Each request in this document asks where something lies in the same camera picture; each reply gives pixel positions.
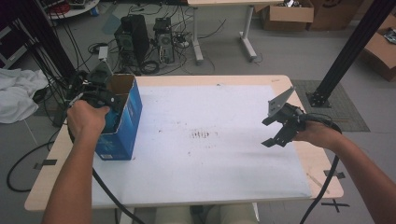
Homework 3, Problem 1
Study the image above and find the light wooden table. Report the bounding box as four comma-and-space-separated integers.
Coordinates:
24, 74, 345, 222

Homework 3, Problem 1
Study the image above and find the black computer tower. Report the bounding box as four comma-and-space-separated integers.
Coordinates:
113, 13, 150, 68

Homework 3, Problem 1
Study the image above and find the small white power supply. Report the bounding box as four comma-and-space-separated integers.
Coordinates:
97, 45, 109, 62

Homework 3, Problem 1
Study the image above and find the white table mat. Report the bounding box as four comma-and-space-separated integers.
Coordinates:
91, 84, 313, 209

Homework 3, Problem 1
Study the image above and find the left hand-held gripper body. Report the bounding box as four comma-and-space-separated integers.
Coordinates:
69, 60, 116, 109

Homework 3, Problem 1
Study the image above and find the black tape strip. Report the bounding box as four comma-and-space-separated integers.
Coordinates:
33, 159, 58, 171
323, 169, 347, 180

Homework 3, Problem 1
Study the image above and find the grey floor mat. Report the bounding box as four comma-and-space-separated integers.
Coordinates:
290, 79, 372, 133

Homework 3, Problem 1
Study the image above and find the black aluminium post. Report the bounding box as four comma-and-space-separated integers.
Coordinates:
305, 0, 396, 109

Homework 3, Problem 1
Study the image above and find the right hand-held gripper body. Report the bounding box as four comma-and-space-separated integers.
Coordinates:
267, 86, 308, 132

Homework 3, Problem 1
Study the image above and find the grey computer tower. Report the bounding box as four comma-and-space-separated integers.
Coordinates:
152, 17, 176, 65

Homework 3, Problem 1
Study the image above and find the closed cardboard box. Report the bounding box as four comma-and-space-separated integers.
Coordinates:
307, 0, 364, 32

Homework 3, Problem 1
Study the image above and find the blue cardboard box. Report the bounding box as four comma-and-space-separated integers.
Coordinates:
94, 73, 144, 161

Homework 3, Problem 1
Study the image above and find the round white table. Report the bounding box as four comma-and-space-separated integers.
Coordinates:
46, 0, 101, 21

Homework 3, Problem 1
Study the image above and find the black metal frame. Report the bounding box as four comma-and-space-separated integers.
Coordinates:
0, 0, 84, 94

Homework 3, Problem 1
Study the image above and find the white crumpled cloth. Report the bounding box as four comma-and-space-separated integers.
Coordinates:
0, 67, 50, 125

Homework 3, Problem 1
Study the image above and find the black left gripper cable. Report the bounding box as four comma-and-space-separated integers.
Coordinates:
66, 122, 148, 224

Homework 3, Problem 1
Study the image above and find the black floor cable loop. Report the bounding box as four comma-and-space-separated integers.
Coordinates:
6, 129, 64, 193

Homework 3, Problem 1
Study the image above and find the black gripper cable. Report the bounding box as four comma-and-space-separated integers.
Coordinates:
66, 122, 148, 224
299, 112, 343, 224

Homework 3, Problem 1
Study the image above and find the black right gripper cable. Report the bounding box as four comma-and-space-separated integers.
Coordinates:
299, 112, 343, 224

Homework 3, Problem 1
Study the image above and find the person's right hand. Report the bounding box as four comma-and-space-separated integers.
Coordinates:
291, 119, 344, 150

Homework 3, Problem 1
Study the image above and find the white desk with legs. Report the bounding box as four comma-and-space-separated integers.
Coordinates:
186, 0, 285, 66

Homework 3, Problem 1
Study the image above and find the large cardboard box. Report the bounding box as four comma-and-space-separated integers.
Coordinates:
359, 13, 396, 83

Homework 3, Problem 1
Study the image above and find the person's left hand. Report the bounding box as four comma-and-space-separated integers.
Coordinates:
66, 99, 112, 145

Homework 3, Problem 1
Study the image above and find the open cardboard box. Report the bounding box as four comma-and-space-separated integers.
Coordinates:
259, 0, 315, 33

